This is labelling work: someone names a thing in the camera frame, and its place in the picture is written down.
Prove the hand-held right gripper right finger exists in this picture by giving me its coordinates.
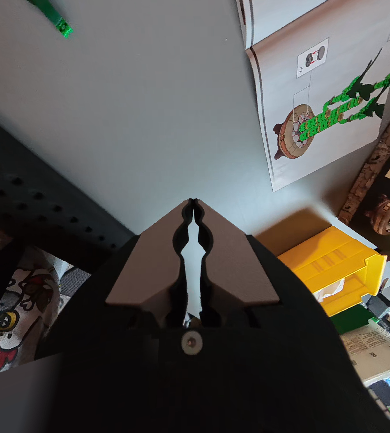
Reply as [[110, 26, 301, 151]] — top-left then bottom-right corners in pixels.
[[194, 198, 281, 328]]

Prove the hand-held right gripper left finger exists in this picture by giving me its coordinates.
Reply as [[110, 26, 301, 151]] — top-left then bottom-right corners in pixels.
[[105, 198, 195, 328]]

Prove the black lego set box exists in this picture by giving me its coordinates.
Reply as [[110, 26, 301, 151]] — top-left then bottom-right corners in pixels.
[[337, 117, 390, 245]]

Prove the yellow plastic bin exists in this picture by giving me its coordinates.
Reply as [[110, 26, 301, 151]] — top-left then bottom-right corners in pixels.
[[278, 226, 388, 317]]

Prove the crumpled clear plastic bag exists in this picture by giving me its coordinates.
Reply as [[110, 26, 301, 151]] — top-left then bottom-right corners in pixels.
[[316, 279, 346, 302]]

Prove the lego instruction booklet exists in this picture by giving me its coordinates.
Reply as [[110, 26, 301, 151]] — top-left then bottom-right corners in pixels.
[[235, 0, 390, 193]]

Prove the black studded panel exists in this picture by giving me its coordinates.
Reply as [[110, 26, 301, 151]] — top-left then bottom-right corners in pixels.
[[0, 108, 138, 258]]

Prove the printed paper sheet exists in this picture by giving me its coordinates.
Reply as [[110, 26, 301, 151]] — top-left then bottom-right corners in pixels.
[[340, 320, 390, 386]]

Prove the person's printed grey shirt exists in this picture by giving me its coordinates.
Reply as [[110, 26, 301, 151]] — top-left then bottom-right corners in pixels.
[[0, 246, 62, 374]]

